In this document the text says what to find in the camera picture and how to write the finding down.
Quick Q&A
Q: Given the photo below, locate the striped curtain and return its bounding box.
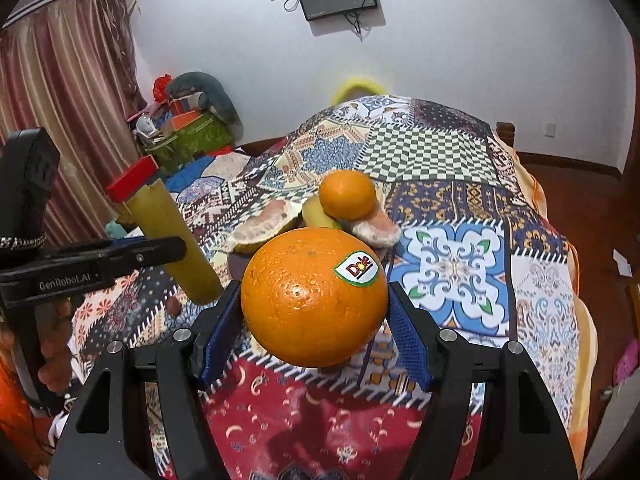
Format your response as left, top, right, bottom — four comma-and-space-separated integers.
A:
0, 0, 143, 251

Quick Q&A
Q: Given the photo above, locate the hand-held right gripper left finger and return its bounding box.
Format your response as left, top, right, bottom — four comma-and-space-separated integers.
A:
47, 280, 244, 480

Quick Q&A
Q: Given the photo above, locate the patchwork printed blanket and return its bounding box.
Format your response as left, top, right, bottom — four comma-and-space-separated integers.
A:
70, 92, 581, 480

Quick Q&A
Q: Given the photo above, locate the black monitor cable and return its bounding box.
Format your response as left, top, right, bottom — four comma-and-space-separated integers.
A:
345, 10, 368, 41

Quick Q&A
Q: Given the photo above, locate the curtain rail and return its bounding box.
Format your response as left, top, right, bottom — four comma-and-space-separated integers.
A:
7, 0, 108, 26

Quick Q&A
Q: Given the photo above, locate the yellow curved headrest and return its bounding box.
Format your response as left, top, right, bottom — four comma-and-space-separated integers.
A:
330, 76, 386, 103

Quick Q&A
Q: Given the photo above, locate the red box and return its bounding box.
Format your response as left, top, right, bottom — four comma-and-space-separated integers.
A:
105, 155, 162, 204

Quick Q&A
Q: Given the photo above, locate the plain orange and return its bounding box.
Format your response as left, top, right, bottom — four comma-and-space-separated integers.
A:
319, 170, 377, 222

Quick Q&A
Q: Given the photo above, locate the peeled pomelo segment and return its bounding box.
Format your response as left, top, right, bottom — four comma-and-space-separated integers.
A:
350, 207, 402, 250
227, 199, 306, 253

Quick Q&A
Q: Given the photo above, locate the wooden bed post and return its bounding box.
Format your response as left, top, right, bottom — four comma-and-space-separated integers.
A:
495, 121, 516, 151

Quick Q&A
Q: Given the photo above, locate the pink slipper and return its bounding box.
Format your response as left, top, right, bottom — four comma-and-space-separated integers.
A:
614, 339, 640, 383

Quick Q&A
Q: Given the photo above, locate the large orange with sticker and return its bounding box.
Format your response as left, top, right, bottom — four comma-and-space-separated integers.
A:
240, 227, 390, 368

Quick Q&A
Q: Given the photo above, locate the person's left hand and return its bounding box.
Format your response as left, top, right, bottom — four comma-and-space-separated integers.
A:
37, 297, 76, 396

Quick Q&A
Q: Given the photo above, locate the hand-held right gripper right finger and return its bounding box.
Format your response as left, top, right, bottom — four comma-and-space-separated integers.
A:
387, 282, 584, 480

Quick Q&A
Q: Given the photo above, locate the green storage bag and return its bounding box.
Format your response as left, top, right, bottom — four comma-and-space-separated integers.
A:
142, 112, 236, 176

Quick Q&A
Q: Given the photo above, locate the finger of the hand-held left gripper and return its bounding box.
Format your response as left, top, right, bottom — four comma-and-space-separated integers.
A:
102, 236, 187, 281

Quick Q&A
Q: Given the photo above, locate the orange box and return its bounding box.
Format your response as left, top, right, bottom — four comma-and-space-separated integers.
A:
167, 110, 201, 131

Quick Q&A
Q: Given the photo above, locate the grey plush toy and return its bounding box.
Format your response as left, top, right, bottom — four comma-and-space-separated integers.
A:
167, 72, 244, 141

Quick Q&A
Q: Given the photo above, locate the blue cloth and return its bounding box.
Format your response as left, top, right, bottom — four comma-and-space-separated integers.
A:
165, 157, 216, 196

